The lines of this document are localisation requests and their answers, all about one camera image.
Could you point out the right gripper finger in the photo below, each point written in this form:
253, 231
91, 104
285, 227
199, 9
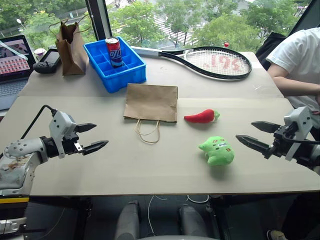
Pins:
266, 126
253, 144

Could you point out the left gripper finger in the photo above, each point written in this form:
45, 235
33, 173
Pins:
86, 127
96, 147

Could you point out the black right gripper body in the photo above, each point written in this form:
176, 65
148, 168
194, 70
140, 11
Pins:
281, 142

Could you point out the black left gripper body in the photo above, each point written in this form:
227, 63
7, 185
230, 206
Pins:
71, 146

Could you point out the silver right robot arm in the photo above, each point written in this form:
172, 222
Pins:
312, 156

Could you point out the person's bare forearm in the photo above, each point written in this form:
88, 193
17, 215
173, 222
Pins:
295, 86

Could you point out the flat brown paper bag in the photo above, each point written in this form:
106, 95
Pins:
151, 102

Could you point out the standing brown paper bag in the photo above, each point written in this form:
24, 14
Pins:
72, 57

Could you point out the green plush toy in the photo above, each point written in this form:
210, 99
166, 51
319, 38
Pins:
218, 151

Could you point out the red chili pepper toy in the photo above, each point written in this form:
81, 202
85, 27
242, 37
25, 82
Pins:
200, 117

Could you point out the blue plastic divided crate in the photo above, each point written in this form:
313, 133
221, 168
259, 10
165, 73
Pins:
130, 75

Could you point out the black handheld controller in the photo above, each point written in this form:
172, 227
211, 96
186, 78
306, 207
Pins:
48, 62

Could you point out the person in white t-shirt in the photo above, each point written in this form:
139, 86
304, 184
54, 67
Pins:
300, 55

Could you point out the black backpack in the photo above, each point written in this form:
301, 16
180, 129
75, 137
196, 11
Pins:
271, 47

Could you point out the black and white tennis racket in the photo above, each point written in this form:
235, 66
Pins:
220, 61

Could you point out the dark rounded robot leg shape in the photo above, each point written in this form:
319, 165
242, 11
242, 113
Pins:
192, 221
128, 220

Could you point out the red soda can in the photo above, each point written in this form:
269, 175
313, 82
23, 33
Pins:
114, 51

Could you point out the white lidded cup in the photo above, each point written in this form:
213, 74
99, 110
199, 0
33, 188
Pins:
39, 53

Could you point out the red bottle cap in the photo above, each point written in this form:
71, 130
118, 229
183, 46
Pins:
226, 45

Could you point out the person's shoe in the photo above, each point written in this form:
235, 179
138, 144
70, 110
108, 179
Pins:
276, 235

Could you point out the grey laptop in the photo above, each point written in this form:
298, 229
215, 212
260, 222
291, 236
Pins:
13, 62

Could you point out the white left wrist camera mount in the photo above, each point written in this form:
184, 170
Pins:
60, 122

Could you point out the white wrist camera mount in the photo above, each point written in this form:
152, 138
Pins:
60, 122
301, 117

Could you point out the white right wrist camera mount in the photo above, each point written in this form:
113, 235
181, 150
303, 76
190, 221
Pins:
301, 117

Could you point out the black window frame post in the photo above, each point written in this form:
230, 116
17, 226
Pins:
98, 20

